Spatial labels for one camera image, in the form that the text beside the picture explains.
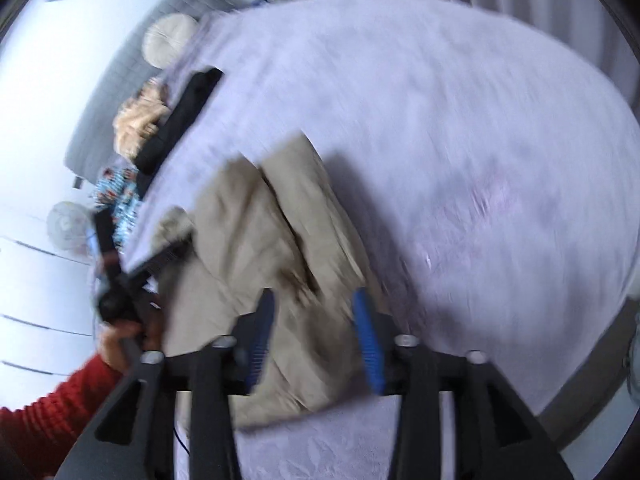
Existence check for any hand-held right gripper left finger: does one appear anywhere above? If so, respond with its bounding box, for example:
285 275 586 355
54 287 277 480

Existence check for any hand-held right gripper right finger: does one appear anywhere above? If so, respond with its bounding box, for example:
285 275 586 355
352 287 577 480

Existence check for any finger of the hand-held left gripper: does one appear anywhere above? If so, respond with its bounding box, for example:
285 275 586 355
127 239 195 287
92 209 120 281

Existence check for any beige puffer jacket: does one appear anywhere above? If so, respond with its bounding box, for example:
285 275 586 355
149 131 397 432

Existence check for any person's left forearm red sleeve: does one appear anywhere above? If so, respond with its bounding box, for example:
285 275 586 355
0 355 127 477

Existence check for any person's left hand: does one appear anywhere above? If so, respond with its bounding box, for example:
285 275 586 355
96 305 167 372

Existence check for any white covered fan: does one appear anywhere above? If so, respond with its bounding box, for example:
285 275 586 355
46 201 99 264

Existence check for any blue monkey print cloth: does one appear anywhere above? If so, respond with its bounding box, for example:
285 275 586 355
91 164 145 252

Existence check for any cream striped garment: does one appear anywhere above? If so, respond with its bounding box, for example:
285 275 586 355
112 77 172 162

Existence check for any black garment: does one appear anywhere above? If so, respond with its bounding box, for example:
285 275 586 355
134 67 225 177

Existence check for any purple bed blanket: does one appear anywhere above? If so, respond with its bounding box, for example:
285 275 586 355
121 0 640 480

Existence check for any round white cushion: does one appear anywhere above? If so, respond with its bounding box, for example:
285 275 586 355
142 12 199 69

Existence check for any grey curtain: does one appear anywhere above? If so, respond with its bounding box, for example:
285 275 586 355
422 0 633 83

